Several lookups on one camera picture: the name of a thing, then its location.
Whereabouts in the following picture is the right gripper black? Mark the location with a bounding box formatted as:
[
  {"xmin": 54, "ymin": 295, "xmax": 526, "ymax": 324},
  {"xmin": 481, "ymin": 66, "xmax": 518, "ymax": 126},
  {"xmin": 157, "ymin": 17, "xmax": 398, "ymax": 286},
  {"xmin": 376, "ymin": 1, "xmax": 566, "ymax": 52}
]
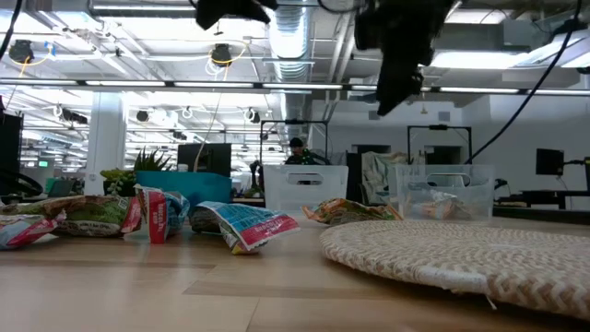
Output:
[{"xmin": 353, "ymin": 0, "xmax": 457, "ymax": 116}]

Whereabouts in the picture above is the orange green granola bar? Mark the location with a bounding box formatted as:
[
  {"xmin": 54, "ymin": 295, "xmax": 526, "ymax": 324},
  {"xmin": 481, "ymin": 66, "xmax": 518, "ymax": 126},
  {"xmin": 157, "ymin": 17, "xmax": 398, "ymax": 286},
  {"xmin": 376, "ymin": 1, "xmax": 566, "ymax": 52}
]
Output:
[
  {"xmin": 301, "ymin": 197, "xmax": 404, "ymax": 227},
  {"xmin": 408, "ymin": 189, "xmax": 477, "ymax": 221}
]

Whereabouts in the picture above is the red snack packet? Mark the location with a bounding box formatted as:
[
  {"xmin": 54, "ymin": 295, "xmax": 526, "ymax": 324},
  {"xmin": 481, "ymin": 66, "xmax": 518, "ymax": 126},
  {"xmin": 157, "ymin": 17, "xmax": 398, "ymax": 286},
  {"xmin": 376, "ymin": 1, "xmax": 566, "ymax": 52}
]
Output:
[{"xmin": 133, "ymin": 184, "xmax": 192, "ymax": 245}]

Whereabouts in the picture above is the red green granola bar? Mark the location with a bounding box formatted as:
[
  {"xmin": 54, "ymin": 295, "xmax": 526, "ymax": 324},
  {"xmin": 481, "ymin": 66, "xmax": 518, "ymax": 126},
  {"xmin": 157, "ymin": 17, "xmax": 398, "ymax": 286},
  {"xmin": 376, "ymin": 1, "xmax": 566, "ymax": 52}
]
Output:
[{"xmin": 2, "ymin": 194, "xmax": 143, "ymax": 239}]

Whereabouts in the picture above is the long ceiling light strip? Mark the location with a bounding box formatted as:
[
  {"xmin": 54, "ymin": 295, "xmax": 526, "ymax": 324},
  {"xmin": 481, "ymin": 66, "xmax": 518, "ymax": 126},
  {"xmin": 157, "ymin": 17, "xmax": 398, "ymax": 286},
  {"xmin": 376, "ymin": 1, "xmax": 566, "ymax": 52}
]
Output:
[{"xmin": 0, "ymin": 77, "xmax": 590, "ymax": 97}]

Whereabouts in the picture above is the pale draped cloth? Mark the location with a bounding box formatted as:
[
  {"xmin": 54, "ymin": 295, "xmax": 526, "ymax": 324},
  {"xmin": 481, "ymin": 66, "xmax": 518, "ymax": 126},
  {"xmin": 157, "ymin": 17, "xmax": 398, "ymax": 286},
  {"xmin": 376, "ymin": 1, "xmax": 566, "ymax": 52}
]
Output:
[{"xmin": 360, "ymin": 151, "xmax": 407, "ymax": 207}]

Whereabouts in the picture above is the person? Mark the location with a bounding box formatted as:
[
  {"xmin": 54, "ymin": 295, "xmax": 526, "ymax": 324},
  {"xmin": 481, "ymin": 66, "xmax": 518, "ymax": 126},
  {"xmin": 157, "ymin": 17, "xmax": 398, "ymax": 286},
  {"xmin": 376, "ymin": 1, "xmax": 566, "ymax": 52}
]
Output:
[{"xmin": 283, "ymin": 136, "xmax": 331, "ymax": 166}]

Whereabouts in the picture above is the clear plastic bin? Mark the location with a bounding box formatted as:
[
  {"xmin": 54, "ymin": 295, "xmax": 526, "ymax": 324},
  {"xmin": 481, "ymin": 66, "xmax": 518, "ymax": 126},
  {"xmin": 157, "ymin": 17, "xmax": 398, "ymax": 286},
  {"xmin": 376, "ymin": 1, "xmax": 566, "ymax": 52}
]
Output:
[{"xmin": 395, "ymin": 163, "xmax": 496, "ymax": 222}]

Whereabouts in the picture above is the white plastic bin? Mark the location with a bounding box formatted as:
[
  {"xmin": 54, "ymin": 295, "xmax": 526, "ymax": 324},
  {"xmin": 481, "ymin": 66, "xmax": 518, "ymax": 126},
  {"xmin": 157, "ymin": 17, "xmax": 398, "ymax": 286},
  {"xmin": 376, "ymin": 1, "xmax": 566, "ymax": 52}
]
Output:
[{"xmin": 263, "ymin": 164, "xmax": 350, "ymax": 214}]

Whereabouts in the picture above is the small black monitor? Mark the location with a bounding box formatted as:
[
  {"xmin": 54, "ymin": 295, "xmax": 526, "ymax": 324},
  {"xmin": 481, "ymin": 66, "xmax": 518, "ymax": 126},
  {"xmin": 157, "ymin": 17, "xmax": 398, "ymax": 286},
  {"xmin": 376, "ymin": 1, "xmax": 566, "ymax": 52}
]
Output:
[{"xmin": 535, "ymin": 148, "xmax": 565, "ymax": 177}]

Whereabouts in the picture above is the blue plastic bin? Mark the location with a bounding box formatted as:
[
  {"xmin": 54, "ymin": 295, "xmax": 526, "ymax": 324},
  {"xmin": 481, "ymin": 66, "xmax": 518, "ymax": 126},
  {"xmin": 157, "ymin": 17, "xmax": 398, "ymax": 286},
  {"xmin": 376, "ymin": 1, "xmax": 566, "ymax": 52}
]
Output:
[{"xmin": 136, "ymin": 170, "xmax": 233, "ymax": 214}]

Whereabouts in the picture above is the round woven beige placemat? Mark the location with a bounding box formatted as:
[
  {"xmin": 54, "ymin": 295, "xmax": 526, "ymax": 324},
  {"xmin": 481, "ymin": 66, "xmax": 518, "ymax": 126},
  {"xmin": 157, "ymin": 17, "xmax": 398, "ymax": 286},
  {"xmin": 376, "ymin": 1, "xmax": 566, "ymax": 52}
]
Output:
[{"xmin": 318, "ymin": 219, "xmax": 590, "ymax": 322}]

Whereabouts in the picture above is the white building pillar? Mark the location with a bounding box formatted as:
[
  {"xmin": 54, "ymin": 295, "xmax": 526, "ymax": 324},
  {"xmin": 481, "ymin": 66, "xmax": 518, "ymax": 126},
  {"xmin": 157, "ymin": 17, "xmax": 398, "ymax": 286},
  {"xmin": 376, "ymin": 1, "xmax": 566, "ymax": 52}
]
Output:
[{"xmin": 83, "ymin": 90, "xmax": 128, "ymax": 196}]

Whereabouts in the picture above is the green succulent plant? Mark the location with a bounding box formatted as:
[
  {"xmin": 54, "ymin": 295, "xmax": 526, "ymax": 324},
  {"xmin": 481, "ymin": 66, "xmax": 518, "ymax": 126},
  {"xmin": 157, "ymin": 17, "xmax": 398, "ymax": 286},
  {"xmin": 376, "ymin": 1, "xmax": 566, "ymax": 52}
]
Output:
[{"xmin": 100, "ymin": 147, "xmax": 172, "ymax": 197}]

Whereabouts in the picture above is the black background frame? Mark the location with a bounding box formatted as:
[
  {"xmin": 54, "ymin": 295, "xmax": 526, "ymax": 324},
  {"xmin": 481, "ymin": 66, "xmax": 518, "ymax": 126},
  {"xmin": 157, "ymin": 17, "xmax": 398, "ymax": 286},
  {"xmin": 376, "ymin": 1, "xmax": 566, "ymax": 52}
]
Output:
[{"xmin": 407, "ymin": 124, "xmax": 474, "ymax": 166}]

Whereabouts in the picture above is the silver ventilation duct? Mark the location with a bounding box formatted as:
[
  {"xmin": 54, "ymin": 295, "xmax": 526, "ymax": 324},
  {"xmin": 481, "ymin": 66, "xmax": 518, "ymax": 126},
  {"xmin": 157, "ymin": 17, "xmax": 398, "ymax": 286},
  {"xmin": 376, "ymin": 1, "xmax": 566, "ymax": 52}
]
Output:
[{"xmin": 265, "ymin": 0, "xmax": 316, "ymax": 136}]

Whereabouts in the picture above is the black hanging cable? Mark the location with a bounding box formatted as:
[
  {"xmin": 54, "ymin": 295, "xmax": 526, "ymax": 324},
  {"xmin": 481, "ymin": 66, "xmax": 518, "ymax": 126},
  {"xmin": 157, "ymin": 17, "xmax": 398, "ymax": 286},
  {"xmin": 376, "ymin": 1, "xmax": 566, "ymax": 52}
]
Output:
[
  {"xmin": 0, "ymin": 0, "xmax": 25, "ymax": 62},
  {"xmin": 462, "ymin": 0, "xmax": 584, "ymax": 166}
]

